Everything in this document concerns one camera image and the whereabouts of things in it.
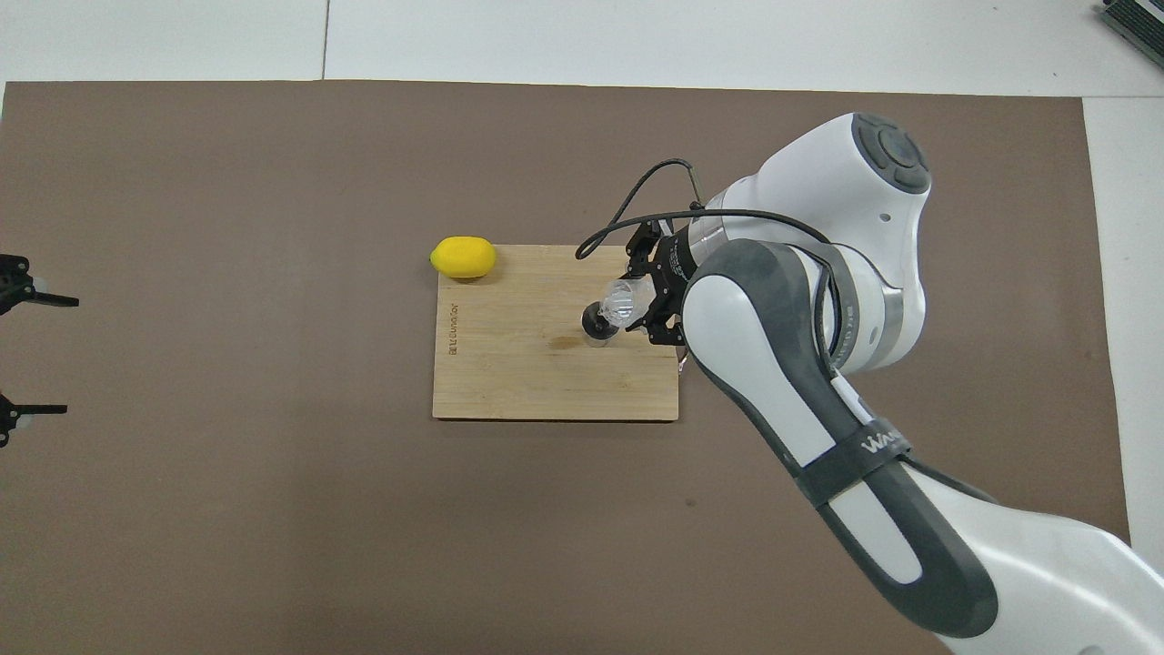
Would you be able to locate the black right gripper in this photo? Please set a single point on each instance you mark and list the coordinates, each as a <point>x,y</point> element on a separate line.
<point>675,268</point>

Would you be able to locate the clear glass cup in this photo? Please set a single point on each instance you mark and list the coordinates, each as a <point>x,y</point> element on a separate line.
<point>623,302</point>

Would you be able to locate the steel double jigger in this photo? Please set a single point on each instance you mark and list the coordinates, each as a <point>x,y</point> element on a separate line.
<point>596,335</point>

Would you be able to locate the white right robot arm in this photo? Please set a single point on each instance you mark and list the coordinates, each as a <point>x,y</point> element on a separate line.
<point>818,382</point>

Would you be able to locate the wooden cutting board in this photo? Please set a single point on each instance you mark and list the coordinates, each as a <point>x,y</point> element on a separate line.
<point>509,364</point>

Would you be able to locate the yellow lemon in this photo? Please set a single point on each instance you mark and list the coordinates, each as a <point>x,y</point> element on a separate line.
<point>464,257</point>

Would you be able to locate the brown table mat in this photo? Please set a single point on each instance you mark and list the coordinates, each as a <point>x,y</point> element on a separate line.
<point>273,500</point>

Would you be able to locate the grey ribbed device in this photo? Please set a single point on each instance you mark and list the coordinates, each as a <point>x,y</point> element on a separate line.
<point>1141,23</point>

